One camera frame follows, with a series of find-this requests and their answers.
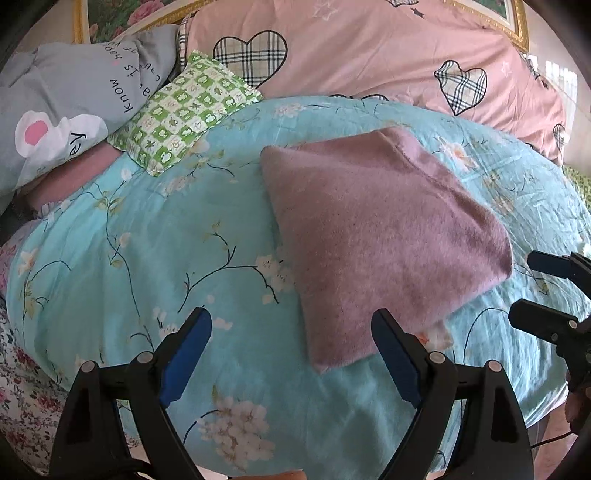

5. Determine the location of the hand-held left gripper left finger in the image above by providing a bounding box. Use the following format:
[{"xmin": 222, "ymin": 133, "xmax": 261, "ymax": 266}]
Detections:
[{"xmin": 48, "ymin": 307, "xmax": 213, "ymax": 480}]

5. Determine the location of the green patterned cloth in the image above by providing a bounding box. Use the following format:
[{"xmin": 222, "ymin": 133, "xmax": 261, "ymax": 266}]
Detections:
[{"xmin": 566, "ymin": 165, "xmax": 591, "ymax": 206}]

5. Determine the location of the black cable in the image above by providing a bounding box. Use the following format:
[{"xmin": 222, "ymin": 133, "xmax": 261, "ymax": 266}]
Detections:
[{"xmin": 530, "ymin": 427, "xmax": 577, "ymax": 448}]

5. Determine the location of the grey printed pillow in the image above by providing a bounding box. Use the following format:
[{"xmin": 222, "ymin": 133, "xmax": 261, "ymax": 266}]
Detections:
[{"xmin": 0, "ymin": 23, "xmax": 181, "ymax": 199}]

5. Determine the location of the pink cloth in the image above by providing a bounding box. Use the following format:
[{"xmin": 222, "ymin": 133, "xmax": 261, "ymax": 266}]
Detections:
[{"xmin": 25, "ymin": 143, "xmax": 125, "ymax": 214}]

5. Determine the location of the person's right hand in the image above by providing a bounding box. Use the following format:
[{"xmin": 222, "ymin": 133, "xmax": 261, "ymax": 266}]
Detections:
[{"xmin": 565, "ymin": 390, "xmax": 589, "ymax": 435}]

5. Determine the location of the pink fuzzy sweater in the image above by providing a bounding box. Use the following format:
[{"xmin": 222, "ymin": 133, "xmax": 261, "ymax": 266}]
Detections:
[{"xmin": 259, "ymin": 126, "xmax": 515, "ymax": 376}]

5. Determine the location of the pink quilt with plaid hearts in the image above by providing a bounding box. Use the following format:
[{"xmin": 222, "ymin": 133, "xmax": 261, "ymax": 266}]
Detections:
[{"xmin": 175, "ymin": 0, "xmax": 568, "ymax": 167}]

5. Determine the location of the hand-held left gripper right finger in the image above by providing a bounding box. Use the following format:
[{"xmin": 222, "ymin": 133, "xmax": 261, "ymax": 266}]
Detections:
[{"xmin": 370, "ymin": 308, "xmax": 539, "ymax": 480}]

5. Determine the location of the green checkered pillow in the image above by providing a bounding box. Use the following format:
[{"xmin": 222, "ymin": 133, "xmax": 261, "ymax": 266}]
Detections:
[{"xmin": 107, "ymin": 50, "xmax": 265, "ymax": 178}]

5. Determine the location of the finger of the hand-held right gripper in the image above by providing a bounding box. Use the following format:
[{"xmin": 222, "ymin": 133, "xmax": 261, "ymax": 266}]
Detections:
[
  {"xmin": 526, "ymin": 250, "xmax": 591, "ymax": 296},
  {"xmin": 508, "ymin": 298, "xmax": 591, "ymax": 344}
]

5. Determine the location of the turquoise floral blanket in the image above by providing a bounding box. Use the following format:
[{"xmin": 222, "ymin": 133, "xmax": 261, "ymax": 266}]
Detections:
[{"xmin": 7, "ymin": 95, "xmax": 591, "ymax": 476}]

